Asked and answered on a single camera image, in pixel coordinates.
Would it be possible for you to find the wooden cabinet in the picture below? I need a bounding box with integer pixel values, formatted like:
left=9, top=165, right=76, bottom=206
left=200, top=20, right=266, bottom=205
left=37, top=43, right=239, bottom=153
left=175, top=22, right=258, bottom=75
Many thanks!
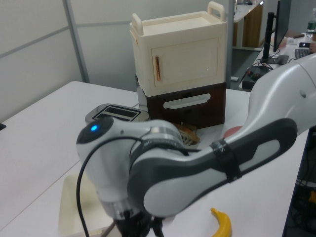
left=233, top=1, right=264, bottom=49

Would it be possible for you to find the white plastic basket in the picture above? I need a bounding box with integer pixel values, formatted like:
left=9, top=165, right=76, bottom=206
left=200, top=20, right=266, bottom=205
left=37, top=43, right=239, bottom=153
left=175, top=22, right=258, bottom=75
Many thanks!
left=58, top=174, right=116, bottom=236

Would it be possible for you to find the cream silver toaster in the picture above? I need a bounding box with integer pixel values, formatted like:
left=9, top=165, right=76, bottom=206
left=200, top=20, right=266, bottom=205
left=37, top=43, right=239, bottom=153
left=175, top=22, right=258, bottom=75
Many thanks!
left=85, top=103, right=151, bottom=124

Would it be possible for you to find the black keyboard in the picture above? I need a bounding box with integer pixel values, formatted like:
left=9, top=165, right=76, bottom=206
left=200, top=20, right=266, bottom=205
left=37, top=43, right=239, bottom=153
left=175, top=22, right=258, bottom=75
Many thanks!
left=295, top=48, right=312, bottom=60

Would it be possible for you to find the black power strip with cables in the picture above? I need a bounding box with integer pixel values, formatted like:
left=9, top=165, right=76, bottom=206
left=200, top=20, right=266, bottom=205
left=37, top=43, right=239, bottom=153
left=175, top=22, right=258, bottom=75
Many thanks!
left=241, top=64, right=274, bottom=91

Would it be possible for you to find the small toast rack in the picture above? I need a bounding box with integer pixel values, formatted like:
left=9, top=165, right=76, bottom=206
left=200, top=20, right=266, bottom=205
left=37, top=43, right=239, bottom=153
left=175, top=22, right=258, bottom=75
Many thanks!
left=179, top=121, right=198, bottom=147

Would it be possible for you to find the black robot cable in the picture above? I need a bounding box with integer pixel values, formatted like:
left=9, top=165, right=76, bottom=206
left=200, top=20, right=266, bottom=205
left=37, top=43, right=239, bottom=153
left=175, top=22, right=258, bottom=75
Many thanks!
left=76, top=130, right=198, bottom=237

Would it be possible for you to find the grey partition post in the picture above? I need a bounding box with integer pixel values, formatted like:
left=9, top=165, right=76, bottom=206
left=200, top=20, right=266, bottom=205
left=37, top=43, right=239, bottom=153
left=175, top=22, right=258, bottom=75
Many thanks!
left=61, top=0, right=90, bottom=83

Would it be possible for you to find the yellow banana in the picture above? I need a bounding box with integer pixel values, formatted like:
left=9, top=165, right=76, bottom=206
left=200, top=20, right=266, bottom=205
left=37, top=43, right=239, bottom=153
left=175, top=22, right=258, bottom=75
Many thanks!
left=209, top=207, right=232, bottom=237

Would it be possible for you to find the black monitor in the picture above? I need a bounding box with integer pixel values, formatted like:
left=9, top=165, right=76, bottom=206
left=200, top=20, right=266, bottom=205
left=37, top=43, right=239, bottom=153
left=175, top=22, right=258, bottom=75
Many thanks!
left=273, top=0, right=292, bottom=53

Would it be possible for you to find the cream toy cabinet with handles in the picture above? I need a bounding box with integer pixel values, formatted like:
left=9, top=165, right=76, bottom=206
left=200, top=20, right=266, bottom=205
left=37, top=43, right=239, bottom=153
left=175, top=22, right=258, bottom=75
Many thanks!
left=129, top=1, right=228, bottom=96

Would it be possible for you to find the pink plate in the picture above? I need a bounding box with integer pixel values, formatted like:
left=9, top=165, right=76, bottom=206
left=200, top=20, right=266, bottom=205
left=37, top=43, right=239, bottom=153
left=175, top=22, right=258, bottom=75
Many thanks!
left=224, top=125, right=244, bottom=138

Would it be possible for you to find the toast slice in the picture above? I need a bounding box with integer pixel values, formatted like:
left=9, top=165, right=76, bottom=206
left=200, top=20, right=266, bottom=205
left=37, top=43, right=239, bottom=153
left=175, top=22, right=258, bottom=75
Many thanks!
left=174, top=123, right=200, bottom=144

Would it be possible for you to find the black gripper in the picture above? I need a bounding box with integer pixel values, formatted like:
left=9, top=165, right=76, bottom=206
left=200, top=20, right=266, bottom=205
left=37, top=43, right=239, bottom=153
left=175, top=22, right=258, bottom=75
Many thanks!
left=114, top=209, right=164, bottom=237

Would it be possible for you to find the black monitor stand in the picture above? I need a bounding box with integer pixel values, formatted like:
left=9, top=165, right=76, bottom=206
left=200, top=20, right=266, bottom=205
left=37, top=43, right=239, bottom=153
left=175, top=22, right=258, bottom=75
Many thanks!
left=259, top=11, right=289, bottom=65

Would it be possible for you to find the brown drawer box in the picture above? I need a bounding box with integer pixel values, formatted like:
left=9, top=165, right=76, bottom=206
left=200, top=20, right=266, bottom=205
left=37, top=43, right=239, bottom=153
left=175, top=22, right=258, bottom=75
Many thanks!
left=145, top=81, right=227, bottom=130

